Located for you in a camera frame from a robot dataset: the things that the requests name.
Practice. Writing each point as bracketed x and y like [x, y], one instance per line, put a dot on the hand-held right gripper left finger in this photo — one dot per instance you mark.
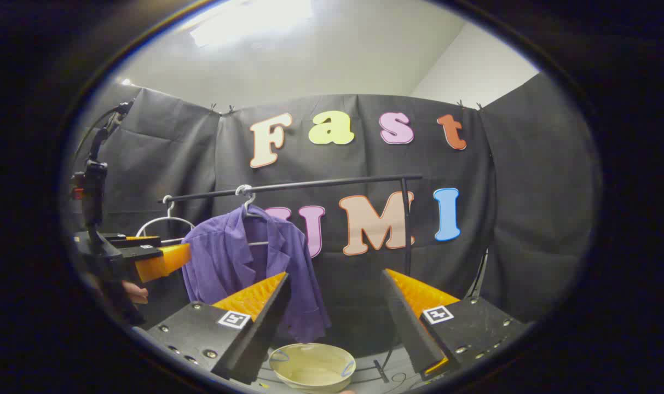
[266, 323]

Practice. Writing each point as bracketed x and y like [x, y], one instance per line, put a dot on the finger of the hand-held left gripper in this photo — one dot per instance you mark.
[165, 262]
[129, 239]

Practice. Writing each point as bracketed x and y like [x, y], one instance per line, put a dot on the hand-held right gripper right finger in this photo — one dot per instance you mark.
[411, 328]

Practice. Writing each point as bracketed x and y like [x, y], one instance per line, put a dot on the purple shirt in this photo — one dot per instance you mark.
[227, 262]

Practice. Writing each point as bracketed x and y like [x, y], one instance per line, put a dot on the beige laundry hamper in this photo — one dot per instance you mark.
[310, 372]

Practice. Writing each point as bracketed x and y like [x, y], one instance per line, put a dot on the white hanger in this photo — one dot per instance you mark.
[248, 205]
[169, 210]

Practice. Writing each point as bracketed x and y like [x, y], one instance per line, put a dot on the black clothes rack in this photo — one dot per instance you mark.
[332, 183]

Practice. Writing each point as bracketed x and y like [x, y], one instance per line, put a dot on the black tripod stand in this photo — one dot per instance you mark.
[478, 279]

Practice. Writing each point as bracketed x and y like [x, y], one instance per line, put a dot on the black backdrop cloth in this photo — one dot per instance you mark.
[173, 164]

